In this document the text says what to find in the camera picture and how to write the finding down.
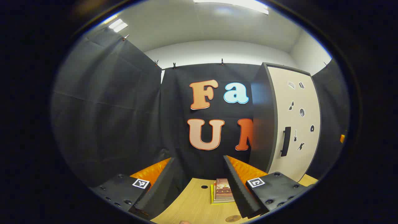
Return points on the yellow book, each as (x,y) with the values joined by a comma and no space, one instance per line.
(212,194)

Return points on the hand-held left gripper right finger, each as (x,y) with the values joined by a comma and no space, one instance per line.
(239,193)

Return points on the round wooden coaster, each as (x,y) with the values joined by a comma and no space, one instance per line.
(233,218)

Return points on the dark grey cabinet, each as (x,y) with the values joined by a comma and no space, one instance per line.
(262,124)

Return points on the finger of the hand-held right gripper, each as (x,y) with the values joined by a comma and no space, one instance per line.
(342,138)

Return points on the ceiling light panel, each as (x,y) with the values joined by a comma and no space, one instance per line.
(236,4)
(118,25)

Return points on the beige cabinet door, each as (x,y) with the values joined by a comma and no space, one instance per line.
(303,155)

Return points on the black backdrop cloth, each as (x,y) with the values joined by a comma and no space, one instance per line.
(118,118)

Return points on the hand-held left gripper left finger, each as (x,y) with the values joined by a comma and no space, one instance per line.
(155,193)

